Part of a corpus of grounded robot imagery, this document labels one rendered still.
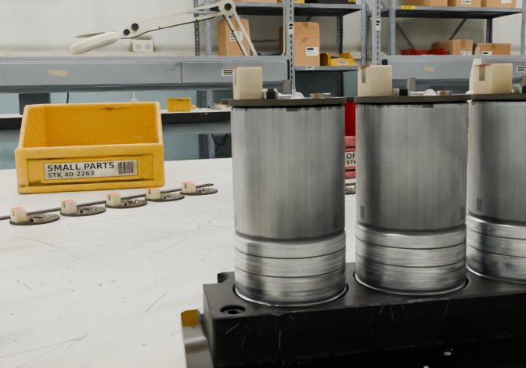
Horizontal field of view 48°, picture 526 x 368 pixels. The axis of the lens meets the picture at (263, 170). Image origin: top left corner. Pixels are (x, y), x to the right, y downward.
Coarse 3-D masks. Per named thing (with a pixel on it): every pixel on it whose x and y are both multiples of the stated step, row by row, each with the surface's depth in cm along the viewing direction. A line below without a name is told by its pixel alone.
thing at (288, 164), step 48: (288, 96) 12; (240, 144) 12; (288, 144) 11; (336, 144) 12; (240, 192) 12; (288, 192) 12; (336, 192) 12; (240, 240) 12; (288, 240) 12; (336, 240) 12; (240, 288) 12; (288, 288) 12; (336, 288) 12
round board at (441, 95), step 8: (392, 88) 12; (400, 88) 12; (408, 88) 12; (376, 96) 12; (384, 96) 12; (392, 96) 12; (400, 96) 12; (408, 96) 12; (416, 96) 12; (424, 96) 12; (432, 96) 12; (440, 96) 12; (448, 96) 12; (456, 96) 12; (464, 96) 12
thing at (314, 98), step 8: (264, 96) 12; (272, 96) 12; (312, 96) 12; (320, 96) 12; (328, 96) 12; (232, 104) 12; (240, 104) 12; (248, 104) 12; (256, 104) 11; (264, 104) 11; (272, 104) 11; (280, 104) 11; (288, 104) 11; (296, 104) 11; (304, 104) 11; (312, 104) 11
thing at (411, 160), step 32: (384, 128) 12; (416, 128) 12; (448, 128) 12; (384, 160) 12; (416, 160) 12; (448, 160) 12; (384, 192) 12; (416, 192) 12; (448, 192) 12; (384, 224) 12; (416, 224) 12; (448, 224) 12; (384, 256) 12; (416, 256) 12; (448, 256) 12; (384, 288) 13; (416, 288) 12; (448, 288) 12
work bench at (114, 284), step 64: (0, 192) 41; (64, 192) 40; (128, 192) 40; (0, 256) 24; (64, 256) 24; (128, 256) 24; (192, 256) 23; (0, 320) 17; (64, 320) 17; (128, 320) 17
